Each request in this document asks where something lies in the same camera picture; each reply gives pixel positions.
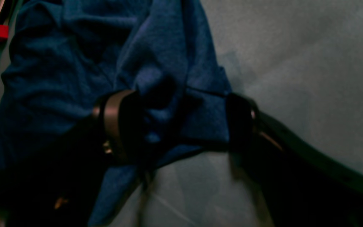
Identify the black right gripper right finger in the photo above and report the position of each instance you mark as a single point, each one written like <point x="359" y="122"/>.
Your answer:
<point x="302" y="187"/>

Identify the red orange cube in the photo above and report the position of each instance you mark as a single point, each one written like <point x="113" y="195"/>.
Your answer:
<point x="4" y="32"/>

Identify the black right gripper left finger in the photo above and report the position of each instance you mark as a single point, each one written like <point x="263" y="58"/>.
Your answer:
<point x="58" y="185"/>

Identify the dark blue t-shirt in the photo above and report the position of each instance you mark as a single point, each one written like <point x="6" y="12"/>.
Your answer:
<point x="65" y="54"/>

